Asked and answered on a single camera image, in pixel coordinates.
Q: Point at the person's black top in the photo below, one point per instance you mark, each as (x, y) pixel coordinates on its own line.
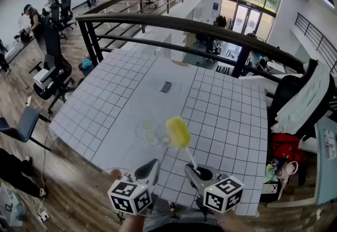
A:
(184, 228)

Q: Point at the white power strip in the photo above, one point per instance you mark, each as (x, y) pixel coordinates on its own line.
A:
(43, 216)

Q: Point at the glass entrance doors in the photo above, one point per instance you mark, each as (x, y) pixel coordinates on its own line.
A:
(245, 20)

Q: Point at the person's left forearm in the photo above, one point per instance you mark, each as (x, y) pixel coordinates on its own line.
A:
(133, 225)

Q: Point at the black office chair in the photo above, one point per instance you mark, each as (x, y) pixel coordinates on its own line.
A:
(65, 7)
(52, 41)
(292, 86)

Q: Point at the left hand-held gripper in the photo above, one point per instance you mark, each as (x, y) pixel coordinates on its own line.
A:
(126, 196)

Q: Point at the white checked tablecloth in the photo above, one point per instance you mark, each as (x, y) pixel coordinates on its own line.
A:
(223, 120)

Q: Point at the person's right forearm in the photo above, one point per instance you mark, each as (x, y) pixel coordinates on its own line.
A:
(227, 223)

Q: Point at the clear drinking glass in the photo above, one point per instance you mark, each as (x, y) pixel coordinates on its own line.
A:
(160, 136)

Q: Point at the clear plastic storage bin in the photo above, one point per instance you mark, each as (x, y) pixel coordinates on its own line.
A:
(13, 207)

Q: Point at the white box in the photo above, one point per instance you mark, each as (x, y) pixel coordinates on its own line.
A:
(42, 76)

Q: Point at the yellow sponge brush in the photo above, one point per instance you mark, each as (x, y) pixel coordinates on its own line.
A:
(177, 132)

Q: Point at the red bag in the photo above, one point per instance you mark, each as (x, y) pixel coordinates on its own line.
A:
(287, 146)

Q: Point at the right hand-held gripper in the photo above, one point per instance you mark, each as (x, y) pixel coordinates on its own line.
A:
(223, 194)

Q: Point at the pink and white bag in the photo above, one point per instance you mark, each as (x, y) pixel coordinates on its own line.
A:
(288, 170)

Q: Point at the person's blue jeans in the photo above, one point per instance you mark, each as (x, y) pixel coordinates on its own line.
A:
(168, 215)

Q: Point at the white printed packet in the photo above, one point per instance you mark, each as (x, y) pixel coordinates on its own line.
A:
(330, 144)

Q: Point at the teal bag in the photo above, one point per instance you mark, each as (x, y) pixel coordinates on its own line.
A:
(86, 63)

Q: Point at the light blue table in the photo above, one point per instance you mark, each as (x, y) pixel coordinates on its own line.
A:
(323, 173)

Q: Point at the black pendant lamp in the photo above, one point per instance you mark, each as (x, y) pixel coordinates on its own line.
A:
(328, 2)

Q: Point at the pale green towel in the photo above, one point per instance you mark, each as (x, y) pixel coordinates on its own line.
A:
(302, 109)

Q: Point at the dark handrail metal railing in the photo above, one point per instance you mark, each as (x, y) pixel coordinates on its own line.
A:
(158, 21)

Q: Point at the green and yellow bottle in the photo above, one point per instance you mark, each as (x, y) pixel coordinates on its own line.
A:
(269, 173)

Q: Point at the white cased phone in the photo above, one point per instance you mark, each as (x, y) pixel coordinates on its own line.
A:
(269, 188)

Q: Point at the white work desk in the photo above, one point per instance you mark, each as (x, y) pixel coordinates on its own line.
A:
(15, 49)

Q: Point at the dark blue chair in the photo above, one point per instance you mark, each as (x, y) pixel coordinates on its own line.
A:
(23, 123)

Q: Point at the blue wall sign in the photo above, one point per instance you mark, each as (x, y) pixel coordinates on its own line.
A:
(216, 7)

